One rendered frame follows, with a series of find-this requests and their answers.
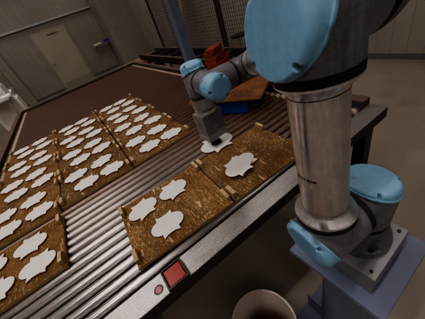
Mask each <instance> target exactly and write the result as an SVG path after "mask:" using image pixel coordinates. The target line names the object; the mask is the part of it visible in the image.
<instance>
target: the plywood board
mask: <svg viewBox="0 0 425 319"><path fill-rule="evenodd" d="M268 84H269V81H267V80H266V79H264V78H262V77H261V76H260V75H259V76H257V77H254V78H252V79H250V80H248V81H246V82H244V83H242V84H240V85H239V86H237V87H235V88H233V89H232V90H231V91H230V93H229V94H228V96H227V97H226V99H224V100H222V101H215V102H217V103H225V102H232V101H246V100H253V99H261V98H262V96H263V94H264V92H265V90H266V88H267V86H268Z"/></svg>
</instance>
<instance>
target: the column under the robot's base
mask: <svg viewBox="0 0 425 319"><path fill-rule="evenodd" d="M290 252H291V253H292V254H293V255H294V256H296V257H297V258H298V259H299V260H300V261H302V262H303V263H305V264H306V265H307V266H308V267H310V268H311V269H312V270H314V271H315V272H316V273H318V274H319V275H320V276H322V278H323V283H322V284H321V285H320V287H319V288H318V290H317V291H316V292H315V293H314V294H313V296H312V297H311V296H310V295H308V302H307V304H306V305H305V306H304V307H303V308H302V310H301V311H300V313H299V314H298V315H297V316H296V318H297V319H387V318H388V316H389V314H390V313H391V311H392V309H393V307H394V306H395V304H396V303H397V301H398V299H399V298H400V296H401V295H402V292H403V291H404V289H405V288H406V286H407V284H408V283H409V281H410V279H411V278H412V276H413V274H414V273H415V271H416V270H417V267H418V266H419V264H420V263H421V261H422V259H423V257H424V256H425V242H424V241H422V240H420V239H418V238H415V237H413V236H411V235H409V234H407V237H406V239H405V242H404V244H403V246H402V248H401V250H400V251H399V252H398V254H397V255H396V257H395V259H394V260H393V261H392V263H391V265H390V266H389V267H388V269H387V271H386V272H385V274H384V275H383V276H382V278H381V280H380V281H379V282H378V284H377V286H376V287H375V288H374V290H373V291H372V293H371V294H370V293H368V292H367V291H366V290H364V289H363V288H362V287H360V286H359V285H357V284H356V283H355V282H353V281H352V280H350V279H349V278H348V277H346V276H345V275H344V274H342V273H340V272H339V271H338V270H336V269H335V268H333V267H329V268H327V267H324V266H321V265H319V264H318V263H316V262H315V261H314V260H312V259H311V258H310V257H309V256H308V255H306V254H305V253H304V252H303V250H301V248H300V247H299V246H298V245H297V244H296V243H295V244H294V245H293V246H292V248H291V249H290Z"/></svg>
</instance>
